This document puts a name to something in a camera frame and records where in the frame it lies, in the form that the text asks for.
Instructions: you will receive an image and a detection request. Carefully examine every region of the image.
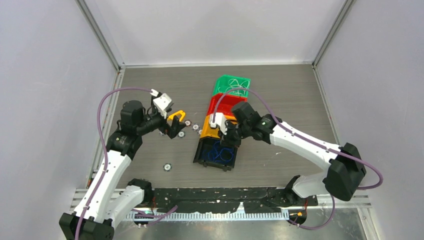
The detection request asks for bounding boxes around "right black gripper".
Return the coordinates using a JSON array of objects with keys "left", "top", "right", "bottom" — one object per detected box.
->
[{"left": 218, "top": 120, "right": 251, "bottom": 148}]

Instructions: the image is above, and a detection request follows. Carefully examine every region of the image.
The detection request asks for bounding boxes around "blue wire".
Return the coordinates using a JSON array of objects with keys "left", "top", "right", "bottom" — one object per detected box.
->
[
  {"left": 201, "top": 145, "right": 223, "bottom": 165},
  {"left": 216, "top": 145, "right": 235, "bottom": 164}
]

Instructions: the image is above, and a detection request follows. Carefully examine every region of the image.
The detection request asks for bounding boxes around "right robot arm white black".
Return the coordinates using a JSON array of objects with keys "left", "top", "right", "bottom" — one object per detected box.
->
[{"left": 209, "top": 102, "right": 366, "bottom": 206}]

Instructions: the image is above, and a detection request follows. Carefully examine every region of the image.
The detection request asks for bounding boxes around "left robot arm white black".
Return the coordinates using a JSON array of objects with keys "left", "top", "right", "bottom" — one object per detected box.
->
[{"left": 59, "top": 96, "right": 186, "bottom": 240}]

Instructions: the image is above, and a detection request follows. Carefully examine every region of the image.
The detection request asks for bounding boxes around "round disc lower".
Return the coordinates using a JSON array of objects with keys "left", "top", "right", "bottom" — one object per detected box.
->
[{"left": 178, "top": 131, "right": 186, "bottom": 138}]

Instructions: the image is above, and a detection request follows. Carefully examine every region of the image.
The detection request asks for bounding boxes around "round disc red centre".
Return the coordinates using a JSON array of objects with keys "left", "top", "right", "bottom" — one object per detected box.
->
[{"left": 184, "top": 120, "right": 192, "bottom": 127}]

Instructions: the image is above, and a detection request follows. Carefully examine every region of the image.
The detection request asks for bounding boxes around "yellow triangular plastic piece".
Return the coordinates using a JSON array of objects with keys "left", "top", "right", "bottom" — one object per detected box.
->
[{"left": 167, "top": 110, "right": 186, "bottom": 122}]

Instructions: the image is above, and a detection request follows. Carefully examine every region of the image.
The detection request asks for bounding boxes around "round disc middle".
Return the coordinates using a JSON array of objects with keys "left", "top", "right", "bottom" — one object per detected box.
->
[{"left": 191, "top": 124, "right": 200, "bottom": 131}]

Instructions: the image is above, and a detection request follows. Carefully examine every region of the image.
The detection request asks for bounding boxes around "yellow plastic bin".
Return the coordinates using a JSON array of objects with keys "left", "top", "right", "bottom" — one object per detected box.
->
[{"left": 200, "top": 112, "right": 237, "bottom": 139}]

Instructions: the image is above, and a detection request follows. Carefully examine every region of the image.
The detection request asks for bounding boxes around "black plastic bin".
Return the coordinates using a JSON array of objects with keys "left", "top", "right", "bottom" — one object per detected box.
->
[{"left": 192, "top": 137, "right": 238, "bottom": 172}]

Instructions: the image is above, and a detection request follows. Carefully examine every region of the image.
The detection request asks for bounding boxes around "red plastic bin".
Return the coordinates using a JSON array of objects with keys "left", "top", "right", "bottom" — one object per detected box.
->
[{"left": 206, "top": 93, "right": 248, "bottom": 117}]

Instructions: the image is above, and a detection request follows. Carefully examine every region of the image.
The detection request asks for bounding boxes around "lone round disc front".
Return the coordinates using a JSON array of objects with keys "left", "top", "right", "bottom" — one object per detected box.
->
[{"left": 163, "top": 163, "right": 172, "bottom": 172}]

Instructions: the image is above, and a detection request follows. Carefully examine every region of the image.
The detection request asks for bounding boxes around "green plastic bin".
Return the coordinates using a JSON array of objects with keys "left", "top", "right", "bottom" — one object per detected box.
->
[{"left": 212, "top": 74, "right": 251, "bottom": 96}]

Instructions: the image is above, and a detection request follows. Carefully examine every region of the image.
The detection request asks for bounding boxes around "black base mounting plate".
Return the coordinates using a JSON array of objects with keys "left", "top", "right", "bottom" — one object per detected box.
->
[{"left": 141, "top": 187, "right": 318, "bottom": 214}]

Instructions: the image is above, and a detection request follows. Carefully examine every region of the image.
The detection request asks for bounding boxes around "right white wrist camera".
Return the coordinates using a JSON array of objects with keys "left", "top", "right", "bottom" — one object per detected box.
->
[{"left": 208, "top": 112, "right": 236, "bottom": 135}]

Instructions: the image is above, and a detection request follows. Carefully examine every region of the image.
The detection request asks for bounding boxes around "aluminium frame rail front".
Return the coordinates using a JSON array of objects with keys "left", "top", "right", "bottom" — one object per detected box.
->
[{"left": 70, "top": 189, "right": 372, "bottom": 223}]

